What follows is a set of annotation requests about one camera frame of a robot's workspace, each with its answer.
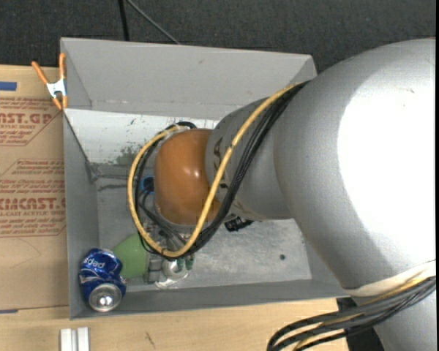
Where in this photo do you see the pale green toy fruit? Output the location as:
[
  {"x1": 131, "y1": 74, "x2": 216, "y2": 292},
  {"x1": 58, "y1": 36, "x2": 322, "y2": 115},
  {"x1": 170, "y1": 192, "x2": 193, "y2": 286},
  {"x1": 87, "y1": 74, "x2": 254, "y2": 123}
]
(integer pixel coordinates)
[{"x1": 111, "y1": 232, "x2": 149, "y2": 280}]

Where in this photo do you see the crushed silver metal can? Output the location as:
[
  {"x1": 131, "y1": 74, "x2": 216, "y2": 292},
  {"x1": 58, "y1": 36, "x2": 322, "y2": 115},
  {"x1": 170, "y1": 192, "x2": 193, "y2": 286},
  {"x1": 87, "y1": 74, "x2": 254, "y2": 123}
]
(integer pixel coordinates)
[{"x1": 154, "y1": 258, "x2": 192, "y2": 290}]

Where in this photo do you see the crushed blue drink can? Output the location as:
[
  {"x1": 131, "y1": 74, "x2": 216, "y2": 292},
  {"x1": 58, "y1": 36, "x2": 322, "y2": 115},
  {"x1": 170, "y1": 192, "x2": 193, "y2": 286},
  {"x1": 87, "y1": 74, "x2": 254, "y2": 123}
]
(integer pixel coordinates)
[{"x1": 78, "y1": 247, "x2": 127, "y2": 313}]

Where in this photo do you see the brown cardboard board, red print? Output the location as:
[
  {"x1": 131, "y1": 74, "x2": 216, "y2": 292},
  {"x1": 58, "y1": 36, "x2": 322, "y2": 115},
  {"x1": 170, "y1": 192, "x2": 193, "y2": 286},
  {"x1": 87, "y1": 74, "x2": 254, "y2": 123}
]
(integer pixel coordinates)
[{"x1": 0, "y1": 63, "x2": 71, "y2": 316}]

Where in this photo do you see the grey metal bin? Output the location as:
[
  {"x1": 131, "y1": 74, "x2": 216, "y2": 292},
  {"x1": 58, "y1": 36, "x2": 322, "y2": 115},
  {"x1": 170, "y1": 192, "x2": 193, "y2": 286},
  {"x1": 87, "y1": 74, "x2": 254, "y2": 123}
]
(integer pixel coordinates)
[{"x1": 59, "y1": 37, "x2": 349, "y2": 320}]

